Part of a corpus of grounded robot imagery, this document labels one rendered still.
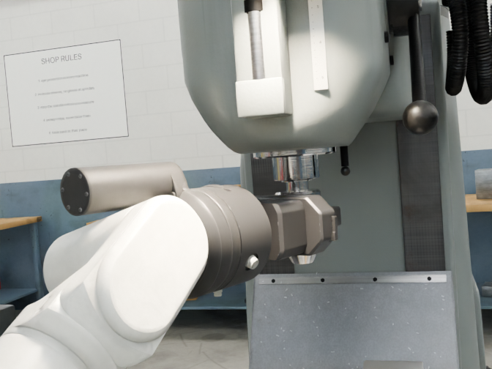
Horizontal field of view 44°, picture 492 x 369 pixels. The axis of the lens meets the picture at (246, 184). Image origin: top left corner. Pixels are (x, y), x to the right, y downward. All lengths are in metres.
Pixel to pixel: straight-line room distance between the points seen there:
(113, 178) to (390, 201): 0.62
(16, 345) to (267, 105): 0.26
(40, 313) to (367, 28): 0.36
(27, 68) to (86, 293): 5.61
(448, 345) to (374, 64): 0.53
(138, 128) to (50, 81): 0.96
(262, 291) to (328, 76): 0.56
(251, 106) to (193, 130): 4.65
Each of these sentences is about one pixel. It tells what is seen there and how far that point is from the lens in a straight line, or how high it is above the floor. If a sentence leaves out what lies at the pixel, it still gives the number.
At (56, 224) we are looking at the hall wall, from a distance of 5.81.
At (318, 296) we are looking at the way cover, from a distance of 1.01.
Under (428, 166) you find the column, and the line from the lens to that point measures 0.98.
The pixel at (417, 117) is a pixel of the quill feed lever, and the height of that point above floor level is 1.33.
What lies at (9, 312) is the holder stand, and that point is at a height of 1.12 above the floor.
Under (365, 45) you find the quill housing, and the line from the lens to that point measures 0.55.
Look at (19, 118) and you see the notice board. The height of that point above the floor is 1.78.
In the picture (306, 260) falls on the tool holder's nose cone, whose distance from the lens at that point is 0.62.
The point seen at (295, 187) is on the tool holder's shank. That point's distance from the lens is 0.61.
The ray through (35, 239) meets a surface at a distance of 5.78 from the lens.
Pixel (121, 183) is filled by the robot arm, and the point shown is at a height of 1.30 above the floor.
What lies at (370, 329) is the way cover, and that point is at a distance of 0.98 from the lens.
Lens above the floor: 1.31
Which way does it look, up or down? 3 degrees down
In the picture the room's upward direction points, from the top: 4 degrees counter-clockwise
